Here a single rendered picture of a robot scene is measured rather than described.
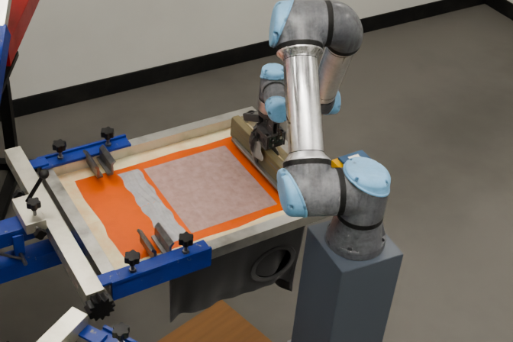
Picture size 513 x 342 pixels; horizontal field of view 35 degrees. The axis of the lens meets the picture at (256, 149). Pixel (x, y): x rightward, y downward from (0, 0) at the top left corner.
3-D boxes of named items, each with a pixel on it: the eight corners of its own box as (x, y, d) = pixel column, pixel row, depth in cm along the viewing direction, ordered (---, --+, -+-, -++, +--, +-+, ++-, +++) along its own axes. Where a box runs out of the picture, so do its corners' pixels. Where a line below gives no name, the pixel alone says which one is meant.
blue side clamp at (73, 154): (125, 150, 274) (124, 133, 270) (131, 158, 271) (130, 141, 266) (37, 174, 261) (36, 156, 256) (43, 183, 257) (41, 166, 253)
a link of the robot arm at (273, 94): (307, 102, 233) (300, 81, 242) (268, 103, 232) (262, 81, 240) (304, 124, 238) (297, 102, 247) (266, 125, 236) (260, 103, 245)
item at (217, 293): (281, 272, 282) (291, 192, 260) (295, 289, 276) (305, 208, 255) (159, 320, 261) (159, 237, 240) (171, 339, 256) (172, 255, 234)
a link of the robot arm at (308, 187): (348, 213, 190) (332, -9, 201) (285, 215, 188) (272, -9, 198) (336, 219, 202) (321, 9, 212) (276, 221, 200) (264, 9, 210)
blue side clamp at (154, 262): (203, 254, 237) (204, 237, 233) (211, 265, 233) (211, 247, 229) (105, 288, 223) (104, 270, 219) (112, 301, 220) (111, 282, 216)
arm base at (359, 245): (395, 251, 205) (403, 222, 199) (344, 267, 200) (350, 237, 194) (364, 214, 216) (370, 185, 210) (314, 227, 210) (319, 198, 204)
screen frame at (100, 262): (251, 114, 294) (252, 105, 292) (346, 211, 255) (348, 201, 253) (37, 173, 259) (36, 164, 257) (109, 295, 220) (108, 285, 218)
